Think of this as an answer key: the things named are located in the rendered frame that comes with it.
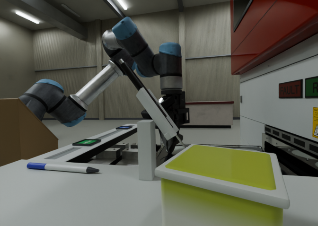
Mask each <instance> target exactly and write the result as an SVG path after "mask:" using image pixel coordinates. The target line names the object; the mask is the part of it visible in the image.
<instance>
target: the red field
mask: <svg viewBox="0 0 318 226"><path fill-rule="evenodd" d="M291 96H300V81H296V82H291V83H286V84H280V85H279V97H291Z"/></svg>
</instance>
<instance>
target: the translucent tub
mask: <svg viewBox="0 0 318 226"><path fill-rule="evenodd" d="M154 172H155V176H157V177H161V209H162V226H283V209H288V208H289V207H290V200H289V196H288V193H287V190H286V186H285V183H284V179H283V175H282V172H281V169H280V166H279V162H278V159H277V156H276V154H274V153H266V152H258V151H250V150H242V149H234V148H222V147H214V146H206V145H198V144H191V145H190V146H188V147H186V148H185V149H183V150H182V151H180V152H179V153H177V154H176V155H175V156H173V157H172V158H170V159H169V160H167V161H166V162H164V163H163V164H161V165H160V166H158V167H157V168H155V171H154Z"/></svg>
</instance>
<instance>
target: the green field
mask: <svg viewBox="0 0 318 226"><path fill-rule="evenodd" d="M306 96H318V78H313V79H307V80H306Z"/></svg>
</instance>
